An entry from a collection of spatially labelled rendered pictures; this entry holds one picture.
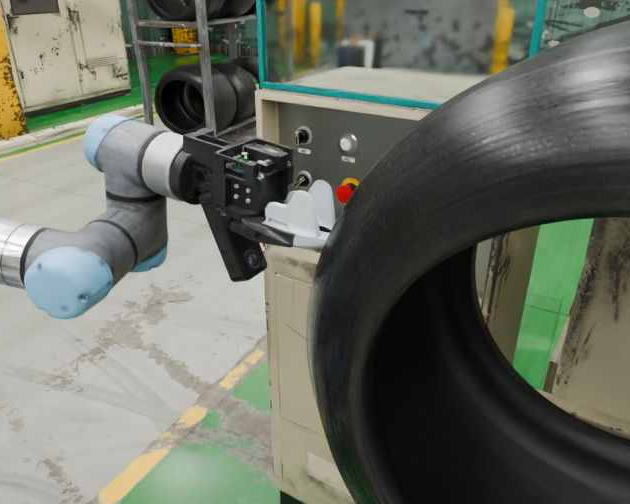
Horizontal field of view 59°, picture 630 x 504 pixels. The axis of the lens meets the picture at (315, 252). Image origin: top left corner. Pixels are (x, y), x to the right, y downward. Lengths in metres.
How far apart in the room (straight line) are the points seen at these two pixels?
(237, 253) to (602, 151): 0.42
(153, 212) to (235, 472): 1.40
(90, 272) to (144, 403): 1.72
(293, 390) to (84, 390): 1.16
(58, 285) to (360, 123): 0.71
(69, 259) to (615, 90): 0.51
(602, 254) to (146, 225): 0.57
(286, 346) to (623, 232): 0.91
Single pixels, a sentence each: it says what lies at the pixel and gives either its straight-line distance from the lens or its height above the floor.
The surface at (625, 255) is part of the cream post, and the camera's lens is 0.77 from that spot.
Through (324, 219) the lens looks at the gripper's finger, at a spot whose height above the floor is 1.26.
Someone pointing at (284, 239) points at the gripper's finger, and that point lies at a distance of 0.57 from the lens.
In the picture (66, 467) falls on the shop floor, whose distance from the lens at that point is 2.18.
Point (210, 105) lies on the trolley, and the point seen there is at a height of 0.65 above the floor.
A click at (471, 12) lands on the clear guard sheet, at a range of 1.02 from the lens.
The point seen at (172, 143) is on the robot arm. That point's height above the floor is 1.32.
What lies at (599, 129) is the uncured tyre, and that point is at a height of 1.42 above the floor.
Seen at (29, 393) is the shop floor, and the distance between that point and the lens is 2.54.
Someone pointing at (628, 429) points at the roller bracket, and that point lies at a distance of 0.88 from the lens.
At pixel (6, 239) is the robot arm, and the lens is 0.69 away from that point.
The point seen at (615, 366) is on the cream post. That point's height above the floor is 1.03.
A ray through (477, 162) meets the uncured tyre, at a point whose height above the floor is 1.39.
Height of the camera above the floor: 1.49
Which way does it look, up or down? 27 degrees down
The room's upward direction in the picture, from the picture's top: straight up
